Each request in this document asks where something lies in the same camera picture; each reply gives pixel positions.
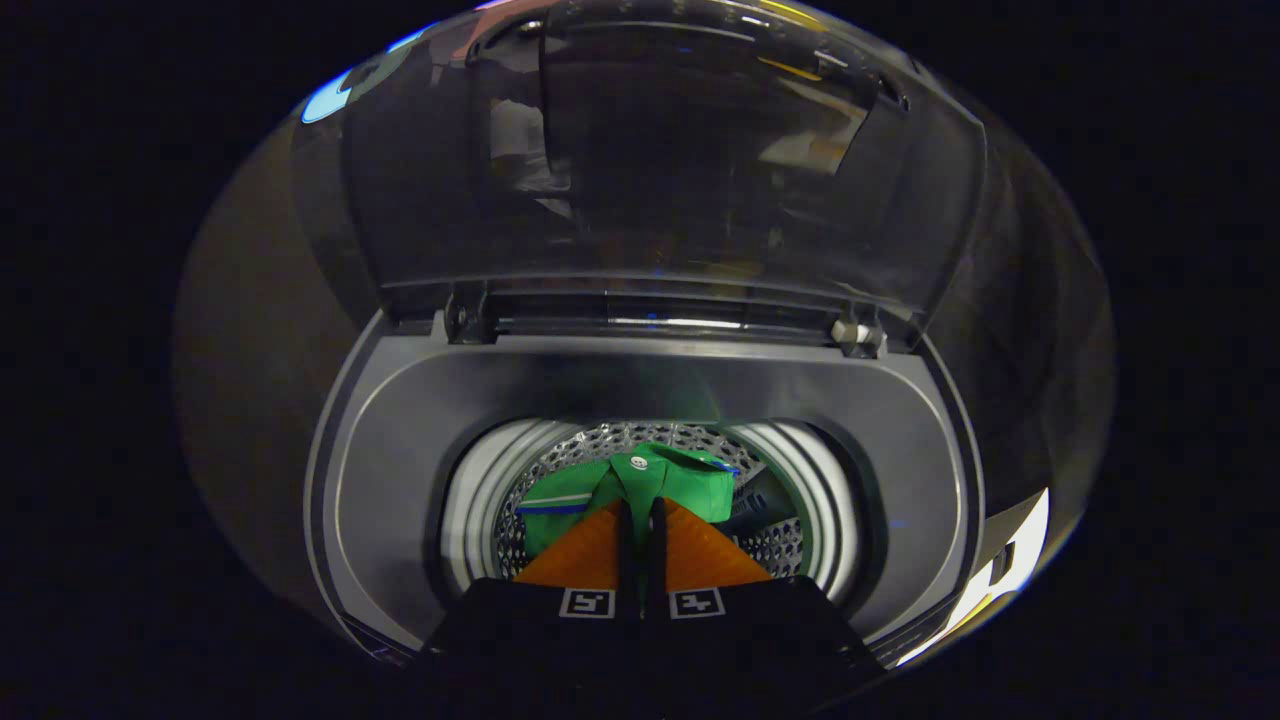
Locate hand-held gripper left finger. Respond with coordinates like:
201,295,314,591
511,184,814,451
420,497,643,720

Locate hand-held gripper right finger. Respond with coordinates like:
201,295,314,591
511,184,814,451
648,497,887,720

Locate green polo shirt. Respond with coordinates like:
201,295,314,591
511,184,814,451
518,443,741,561

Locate grey washing machine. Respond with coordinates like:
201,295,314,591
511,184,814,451
303,290,987,668

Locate white patterned sheet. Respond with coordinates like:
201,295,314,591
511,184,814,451
898,487,1051,668

